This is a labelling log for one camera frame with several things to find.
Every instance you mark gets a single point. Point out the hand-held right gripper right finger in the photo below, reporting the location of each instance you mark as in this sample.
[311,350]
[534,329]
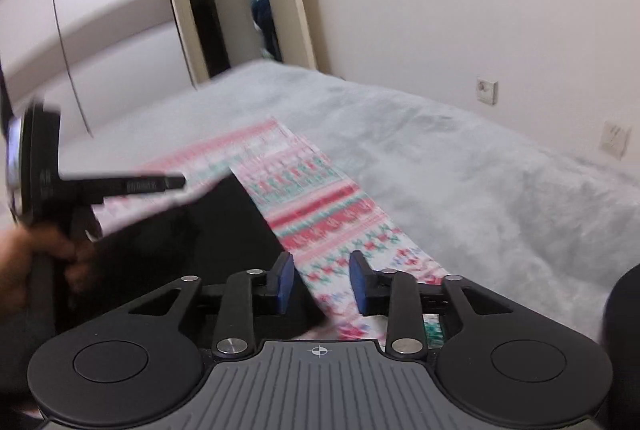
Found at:
[358,282]

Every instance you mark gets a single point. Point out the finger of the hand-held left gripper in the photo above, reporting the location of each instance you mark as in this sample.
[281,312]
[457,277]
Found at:
[135,185]

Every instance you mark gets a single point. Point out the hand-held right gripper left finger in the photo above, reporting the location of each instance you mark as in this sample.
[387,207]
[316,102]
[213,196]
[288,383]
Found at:
[286,281]

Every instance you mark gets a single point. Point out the black pants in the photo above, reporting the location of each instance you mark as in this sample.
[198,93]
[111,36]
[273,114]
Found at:
[200,235]

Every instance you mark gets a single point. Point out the person's left hand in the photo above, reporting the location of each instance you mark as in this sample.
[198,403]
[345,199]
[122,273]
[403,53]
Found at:
[15,270]

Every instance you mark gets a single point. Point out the red green printed blanket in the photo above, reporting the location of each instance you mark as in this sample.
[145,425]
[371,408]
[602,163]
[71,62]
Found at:
[320,210]

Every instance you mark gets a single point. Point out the grey fleece bed blanket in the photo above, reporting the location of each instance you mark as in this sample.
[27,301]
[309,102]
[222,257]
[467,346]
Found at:
[450,170]

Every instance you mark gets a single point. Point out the white sliding wardrobe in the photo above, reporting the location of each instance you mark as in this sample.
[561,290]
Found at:
[90,10]

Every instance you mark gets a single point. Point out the dark blue hanging garment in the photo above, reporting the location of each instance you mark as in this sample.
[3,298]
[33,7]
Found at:
[264,25]

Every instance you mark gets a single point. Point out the white wall socket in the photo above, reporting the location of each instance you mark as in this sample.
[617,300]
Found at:
[486,91]

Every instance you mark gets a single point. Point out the white light switch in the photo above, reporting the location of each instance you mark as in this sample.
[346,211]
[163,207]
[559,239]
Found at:
[614,140]

